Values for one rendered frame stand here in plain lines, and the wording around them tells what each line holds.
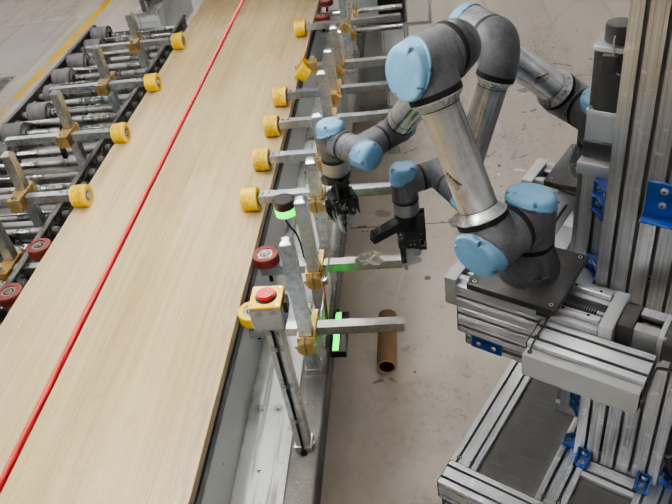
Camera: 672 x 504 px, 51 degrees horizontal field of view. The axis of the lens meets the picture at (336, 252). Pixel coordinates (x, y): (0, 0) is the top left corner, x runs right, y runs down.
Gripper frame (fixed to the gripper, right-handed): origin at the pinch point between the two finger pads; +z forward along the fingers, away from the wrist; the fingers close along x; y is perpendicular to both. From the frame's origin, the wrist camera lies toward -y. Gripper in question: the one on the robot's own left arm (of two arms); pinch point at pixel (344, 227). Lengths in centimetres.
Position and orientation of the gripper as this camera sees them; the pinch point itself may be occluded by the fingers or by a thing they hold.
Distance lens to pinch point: 203.9
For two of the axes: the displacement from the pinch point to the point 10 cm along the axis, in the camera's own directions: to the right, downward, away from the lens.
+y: 2.7, 5.6, -7.8
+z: 1.4, 7.8, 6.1
